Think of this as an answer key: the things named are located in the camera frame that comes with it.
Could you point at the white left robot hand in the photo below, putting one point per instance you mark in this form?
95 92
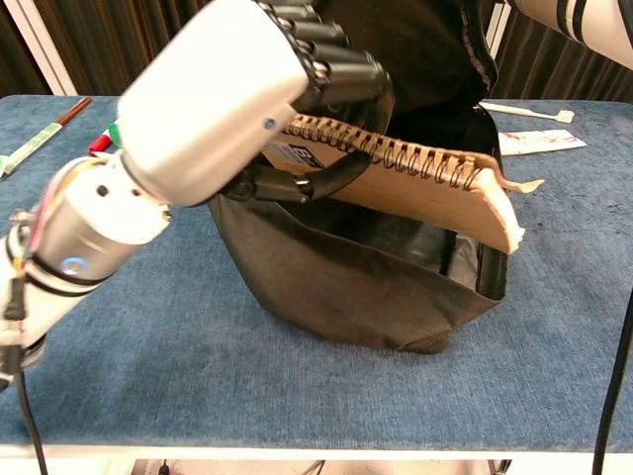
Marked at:
212 99

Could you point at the spiral-bound notebook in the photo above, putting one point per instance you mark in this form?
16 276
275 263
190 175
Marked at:
420 198

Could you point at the black fabric backpack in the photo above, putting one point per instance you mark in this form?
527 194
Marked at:
356 297

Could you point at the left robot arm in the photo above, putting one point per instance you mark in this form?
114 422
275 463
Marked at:
89 232

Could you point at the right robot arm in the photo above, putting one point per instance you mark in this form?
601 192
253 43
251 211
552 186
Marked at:
593 29

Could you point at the white marker with red cap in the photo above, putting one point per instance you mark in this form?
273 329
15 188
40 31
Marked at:
100 143

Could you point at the brown pleated curtain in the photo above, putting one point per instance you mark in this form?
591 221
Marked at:
99 44

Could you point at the paper-sleeved brown chopsticks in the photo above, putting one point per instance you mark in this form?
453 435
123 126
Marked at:
34 143

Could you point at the blue table cloth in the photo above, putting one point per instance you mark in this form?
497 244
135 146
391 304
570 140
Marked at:
198 371

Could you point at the white toothbrush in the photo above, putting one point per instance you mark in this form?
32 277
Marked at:
524 113

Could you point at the white toothpaste tube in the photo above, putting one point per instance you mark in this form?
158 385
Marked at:
544 141

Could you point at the white frame post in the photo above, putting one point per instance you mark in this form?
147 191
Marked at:
499 29
42 47

